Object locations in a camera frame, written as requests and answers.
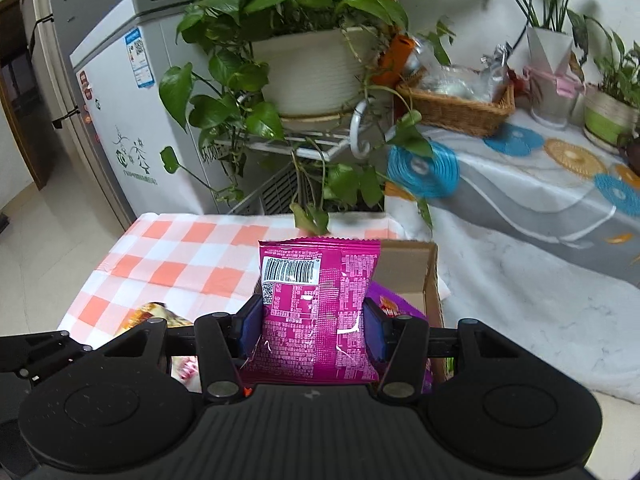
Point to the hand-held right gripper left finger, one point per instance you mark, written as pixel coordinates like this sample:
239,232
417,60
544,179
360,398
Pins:
249,325

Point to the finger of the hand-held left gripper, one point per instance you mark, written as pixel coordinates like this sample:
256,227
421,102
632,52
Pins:
50,355

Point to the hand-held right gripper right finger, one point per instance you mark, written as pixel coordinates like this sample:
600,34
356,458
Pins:
375,330

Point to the purple snack packet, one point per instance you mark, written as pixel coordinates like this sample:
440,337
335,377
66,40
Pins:
395,300

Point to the magenta snack packet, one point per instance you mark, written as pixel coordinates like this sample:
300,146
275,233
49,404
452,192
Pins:
310,320

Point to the cardboard box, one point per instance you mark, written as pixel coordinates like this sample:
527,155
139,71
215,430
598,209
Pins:
425,270

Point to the cream croissant packet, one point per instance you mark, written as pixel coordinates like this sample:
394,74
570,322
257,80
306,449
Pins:
150,315

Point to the orange white checkered tablecloth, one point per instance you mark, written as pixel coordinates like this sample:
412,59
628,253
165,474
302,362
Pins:
165,260

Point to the grey printed tablecloth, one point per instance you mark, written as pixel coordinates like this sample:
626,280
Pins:
525,200

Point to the white metal plant stand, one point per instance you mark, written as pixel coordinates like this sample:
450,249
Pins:
357,125

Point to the wicker basket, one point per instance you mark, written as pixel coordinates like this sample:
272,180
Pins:
450,115

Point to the white chest freezer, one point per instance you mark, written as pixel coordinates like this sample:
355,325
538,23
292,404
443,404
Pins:
110,110

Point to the brown wooden door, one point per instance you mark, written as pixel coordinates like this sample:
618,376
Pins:
20,100

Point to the white ribbed plant pot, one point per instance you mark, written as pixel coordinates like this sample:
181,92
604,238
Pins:
310,75

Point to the clear plastic bag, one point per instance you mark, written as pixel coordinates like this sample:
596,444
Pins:
450,82

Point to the orange can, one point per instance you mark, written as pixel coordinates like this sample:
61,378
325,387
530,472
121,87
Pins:
395,55

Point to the silver foil pouch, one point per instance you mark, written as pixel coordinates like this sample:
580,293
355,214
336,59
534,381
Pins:
496,67

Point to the blue white freezer label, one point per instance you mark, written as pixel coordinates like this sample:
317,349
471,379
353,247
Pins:
137,57

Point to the pink ribbon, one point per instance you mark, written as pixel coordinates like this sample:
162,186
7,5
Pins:
565,85

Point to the dark brown teapot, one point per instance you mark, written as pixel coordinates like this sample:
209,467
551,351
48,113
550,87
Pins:
634,155

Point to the green striped plant pot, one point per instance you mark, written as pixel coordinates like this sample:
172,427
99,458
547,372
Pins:
607,120

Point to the white angular vase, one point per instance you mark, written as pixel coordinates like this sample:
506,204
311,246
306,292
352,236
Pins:
550,60

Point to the small green houseplant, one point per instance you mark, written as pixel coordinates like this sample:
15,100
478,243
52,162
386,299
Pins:
625,65

